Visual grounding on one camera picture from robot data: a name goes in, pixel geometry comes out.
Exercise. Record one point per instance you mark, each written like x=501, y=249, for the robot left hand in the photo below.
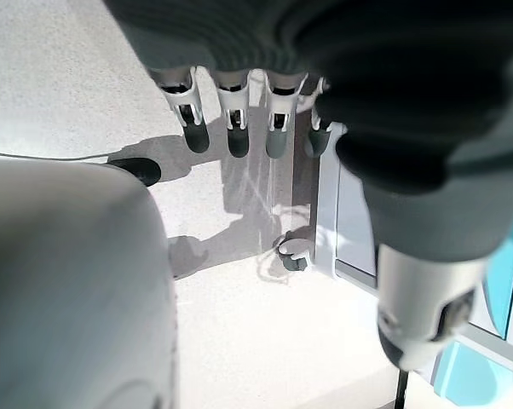
x=367, y=64

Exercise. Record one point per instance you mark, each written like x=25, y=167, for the white blue medical cart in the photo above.
x=354, y=221

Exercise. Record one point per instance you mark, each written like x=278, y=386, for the silver robot left leg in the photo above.
x=69, y=277

